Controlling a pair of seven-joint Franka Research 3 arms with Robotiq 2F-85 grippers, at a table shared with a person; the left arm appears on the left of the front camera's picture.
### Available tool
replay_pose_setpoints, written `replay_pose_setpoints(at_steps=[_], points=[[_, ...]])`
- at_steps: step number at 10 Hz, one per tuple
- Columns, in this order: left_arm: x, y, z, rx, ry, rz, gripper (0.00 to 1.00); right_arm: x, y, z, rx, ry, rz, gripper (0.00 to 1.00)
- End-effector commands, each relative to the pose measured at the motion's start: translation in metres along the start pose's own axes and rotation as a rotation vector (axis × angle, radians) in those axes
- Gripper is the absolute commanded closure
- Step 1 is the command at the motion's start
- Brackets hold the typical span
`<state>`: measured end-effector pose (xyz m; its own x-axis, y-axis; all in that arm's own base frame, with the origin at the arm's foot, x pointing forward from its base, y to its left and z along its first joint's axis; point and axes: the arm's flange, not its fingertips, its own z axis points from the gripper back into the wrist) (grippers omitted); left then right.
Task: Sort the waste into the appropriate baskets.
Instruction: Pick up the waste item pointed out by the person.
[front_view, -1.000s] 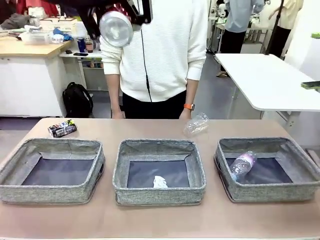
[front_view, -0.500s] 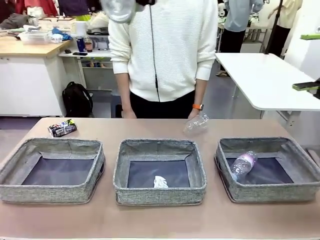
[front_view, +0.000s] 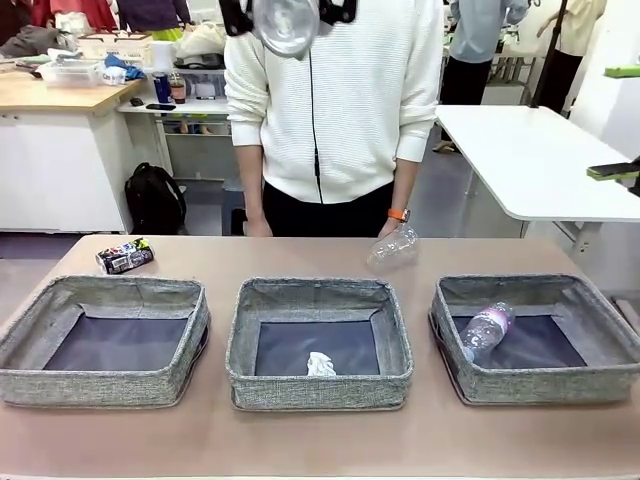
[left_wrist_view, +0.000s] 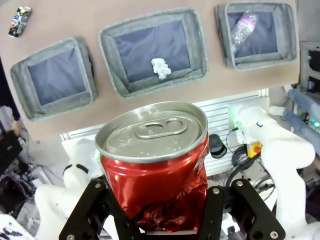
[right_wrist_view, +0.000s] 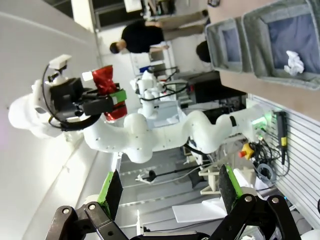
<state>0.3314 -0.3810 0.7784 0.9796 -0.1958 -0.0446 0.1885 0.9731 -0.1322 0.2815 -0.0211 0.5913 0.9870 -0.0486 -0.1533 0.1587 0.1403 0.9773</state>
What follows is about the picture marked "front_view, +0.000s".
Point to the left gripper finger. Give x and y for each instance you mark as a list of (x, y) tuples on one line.
[(235, 17), (340, 10)]

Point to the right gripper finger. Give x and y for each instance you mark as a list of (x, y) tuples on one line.
[(612, 171), (625, 71)]

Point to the clear bottle blue cap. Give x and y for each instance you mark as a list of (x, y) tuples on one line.
[(487, 327)]

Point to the clear plastic cup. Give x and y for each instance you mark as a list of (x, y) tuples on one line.
[(392, 247)]

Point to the white paper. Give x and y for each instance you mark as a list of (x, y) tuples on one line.
[(320, 365)]

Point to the person's right forearm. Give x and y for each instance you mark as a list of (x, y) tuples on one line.
[(250, 185)]

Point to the person's left forearm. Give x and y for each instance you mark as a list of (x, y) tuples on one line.
[(406, 185)]

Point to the person's right hand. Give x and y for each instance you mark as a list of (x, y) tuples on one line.
[(259, 229)]

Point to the person's left hand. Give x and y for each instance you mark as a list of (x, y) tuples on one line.
[(389, 229)]

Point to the white bag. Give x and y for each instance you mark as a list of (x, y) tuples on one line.
[(195, 45)]

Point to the person in cream top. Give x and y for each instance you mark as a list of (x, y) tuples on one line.
[(580, 30)]

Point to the yellow green garment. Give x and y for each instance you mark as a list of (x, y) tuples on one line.
[(167, 34)]

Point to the black stand pole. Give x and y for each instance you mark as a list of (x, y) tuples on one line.
[(549, 55)]

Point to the white cylinder container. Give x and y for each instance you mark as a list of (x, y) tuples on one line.
[(161, 55)]

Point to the person in dark top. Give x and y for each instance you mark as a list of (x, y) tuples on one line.
[(150, 12)]

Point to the person in white sweater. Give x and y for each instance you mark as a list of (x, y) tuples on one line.
[(360, 100)]

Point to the plastic cup dark drink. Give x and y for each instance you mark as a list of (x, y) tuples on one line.
[(177, 90)]

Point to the dark blue bottle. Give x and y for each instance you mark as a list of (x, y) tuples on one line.
[(161, 89)]

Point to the black phone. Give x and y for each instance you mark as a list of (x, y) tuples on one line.
[(160, 106)]

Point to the blue cloth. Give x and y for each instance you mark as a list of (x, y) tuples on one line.
[(125, 67)]

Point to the white printed cardboard box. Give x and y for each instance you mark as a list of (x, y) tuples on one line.
[(115, 50)]

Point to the white shelf table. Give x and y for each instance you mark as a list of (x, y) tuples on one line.
[(190, 145)]

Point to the person in light blue shirt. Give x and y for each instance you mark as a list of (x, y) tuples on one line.
[(475, 30)]

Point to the person in red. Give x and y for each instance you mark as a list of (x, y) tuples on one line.
[(95, 12)]

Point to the clear plastic bin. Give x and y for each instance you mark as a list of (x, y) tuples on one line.
[(70, 74)]

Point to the black backpack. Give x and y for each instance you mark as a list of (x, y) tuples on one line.
[(155, 200)]

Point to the grey cloth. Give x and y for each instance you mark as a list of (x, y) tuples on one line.
[(35, 40)]

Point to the grey fabric basket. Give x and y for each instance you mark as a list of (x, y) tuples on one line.
[(540, 385), (100, 385), (320, 392)]

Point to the black blue crushed can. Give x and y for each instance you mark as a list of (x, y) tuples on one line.
[(125, 256)]

